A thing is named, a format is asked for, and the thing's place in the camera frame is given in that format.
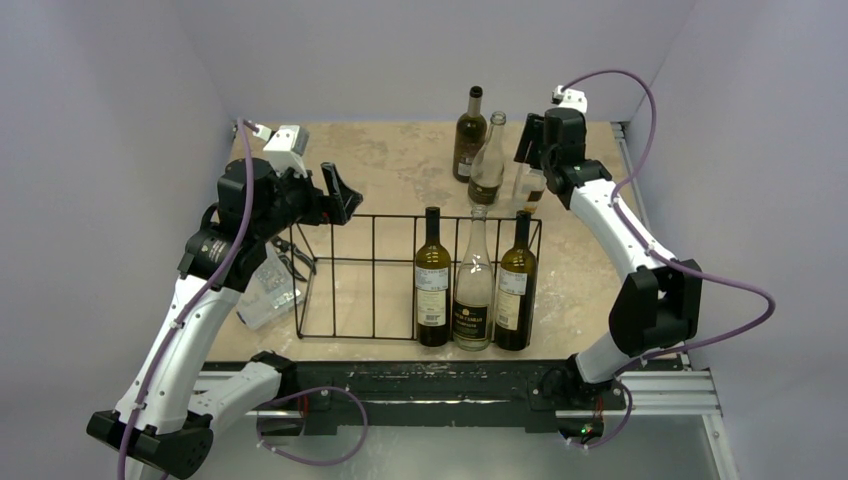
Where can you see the dark green wine bottle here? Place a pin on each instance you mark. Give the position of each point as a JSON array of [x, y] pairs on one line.
[[515, 297]]

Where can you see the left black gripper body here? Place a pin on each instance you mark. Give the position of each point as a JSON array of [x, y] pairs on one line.
[[315, 208]]

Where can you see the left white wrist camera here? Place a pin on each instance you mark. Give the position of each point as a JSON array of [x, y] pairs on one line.
[[284, 148]]

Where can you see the black pruning shears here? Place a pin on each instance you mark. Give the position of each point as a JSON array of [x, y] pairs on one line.
[[288, 253]]

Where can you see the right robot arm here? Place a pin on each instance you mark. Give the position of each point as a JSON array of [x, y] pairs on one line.
[[658, 304]]

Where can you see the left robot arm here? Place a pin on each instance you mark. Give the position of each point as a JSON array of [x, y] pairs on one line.
[[161, 428]]

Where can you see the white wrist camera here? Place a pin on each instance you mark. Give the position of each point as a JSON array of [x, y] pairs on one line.
[[284, 148], [569, 98]]

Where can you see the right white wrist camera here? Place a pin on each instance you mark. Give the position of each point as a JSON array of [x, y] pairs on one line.
[[569, 98]]

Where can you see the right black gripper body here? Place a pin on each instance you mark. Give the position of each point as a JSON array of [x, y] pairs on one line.
[[536, 140]]

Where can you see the clear bottle black label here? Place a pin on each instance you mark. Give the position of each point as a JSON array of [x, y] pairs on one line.
[[474, 287]]

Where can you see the green bottle white label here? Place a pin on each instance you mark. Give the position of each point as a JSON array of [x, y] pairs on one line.
[[432, 282]]

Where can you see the dark bottle silver neck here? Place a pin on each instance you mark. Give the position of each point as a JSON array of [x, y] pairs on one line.
[[470, 133]]

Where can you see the black wire wine rack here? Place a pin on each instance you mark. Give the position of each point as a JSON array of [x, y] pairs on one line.
[[362, 284]]

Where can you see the clear tall bottle dark label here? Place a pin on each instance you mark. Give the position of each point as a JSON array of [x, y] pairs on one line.
[[487, 171]]

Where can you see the black table front rail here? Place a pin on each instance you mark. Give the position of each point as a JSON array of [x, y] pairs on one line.
[[537, 396]]

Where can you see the clear bottle black cap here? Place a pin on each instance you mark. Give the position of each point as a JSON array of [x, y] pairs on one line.
[[528, 188]]

